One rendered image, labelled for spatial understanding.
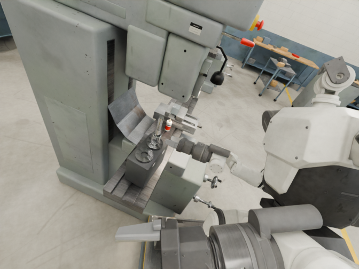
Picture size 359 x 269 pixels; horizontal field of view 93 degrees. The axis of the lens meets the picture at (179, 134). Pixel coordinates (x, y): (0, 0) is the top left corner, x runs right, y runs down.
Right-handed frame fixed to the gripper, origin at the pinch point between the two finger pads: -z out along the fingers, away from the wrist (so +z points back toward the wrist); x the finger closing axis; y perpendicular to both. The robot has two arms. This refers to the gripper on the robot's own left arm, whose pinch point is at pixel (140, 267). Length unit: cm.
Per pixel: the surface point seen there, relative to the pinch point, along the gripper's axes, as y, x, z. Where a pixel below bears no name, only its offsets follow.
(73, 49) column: -64, 57, -37
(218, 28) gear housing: -45, 57, 27
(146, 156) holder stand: -61, 4, -5
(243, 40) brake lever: -44, 52, 37
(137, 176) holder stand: -62, -6, -11
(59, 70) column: -75, 51, -51
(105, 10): -60, 73, -20
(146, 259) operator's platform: -89, -72, -12
